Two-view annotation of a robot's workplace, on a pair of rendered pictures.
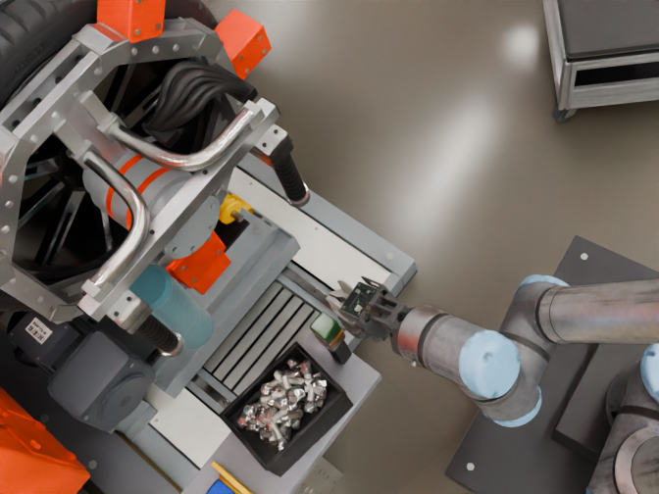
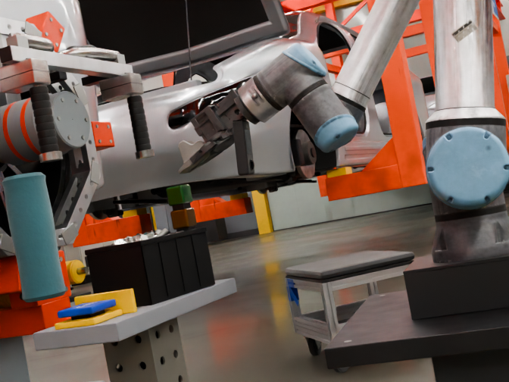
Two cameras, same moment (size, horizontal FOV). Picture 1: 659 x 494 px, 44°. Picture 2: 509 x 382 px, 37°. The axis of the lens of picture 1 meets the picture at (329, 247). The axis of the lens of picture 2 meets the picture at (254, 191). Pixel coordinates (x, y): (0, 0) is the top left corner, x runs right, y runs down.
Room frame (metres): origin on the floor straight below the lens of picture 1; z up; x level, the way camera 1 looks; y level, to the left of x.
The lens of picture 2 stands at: (-0.85, 0.91, 0.59)
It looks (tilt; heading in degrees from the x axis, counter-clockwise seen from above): 1 degrees up; 323
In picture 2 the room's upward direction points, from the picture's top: 11 degrees counter-clockwise
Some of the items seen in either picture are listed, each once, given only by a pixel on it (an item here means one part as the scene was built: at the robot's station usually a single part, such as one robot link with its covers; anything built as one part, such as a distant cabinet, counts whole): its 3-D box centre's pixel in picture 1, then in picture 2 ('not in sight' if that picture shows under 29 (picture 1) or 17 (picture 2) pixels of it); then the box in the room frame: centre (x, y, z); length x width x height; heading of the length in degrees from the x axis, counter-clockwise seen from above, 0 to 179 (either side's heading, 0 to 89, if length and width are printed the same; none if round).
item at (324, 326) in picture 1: (325, 327); (179, 195); (0.51, 0.07, 0.64); 0.04 x 0.04 x 0.04; 28
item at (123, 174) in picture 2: not in sight; (268, 98); (4.21, -3.31, 1.49); 4.95 x 1.86 x 1.59; 118
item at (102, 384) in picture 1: (77, 354); not in sight; (0.85, 0.66, 0.26); 0.42 x 0.18 x 0.35; 28
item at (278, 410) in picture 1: (287, 409); (151, 264); (0.43, 0.20, 0.51); 0.20 x 0.14 x 0.13; 110
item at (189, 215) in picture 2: (329, 335); (183, 218); (0.51, 0.07, 0.59); 0.04 x 0.04 x 0.04; 28
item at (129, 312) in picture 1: (117, 301); (23, 75); (0.58, 0.33, 0.93); 0.09 x 0.05 x 0.05; 28
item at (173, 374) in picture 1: (185, 278); not in sight; (0.98, 0.37, 0.13); 0.50 x 0.36 x 0.10; 118
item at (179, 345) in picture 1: (155, 331); (44, 121); (0.55, 0.31, 0.83); 0.04 x 0.04 x 0.16
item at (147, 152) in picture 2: (288, 175); (139, 125); (0.71, 0.01, 0.83); 0.04 x 0.04 x 0.16
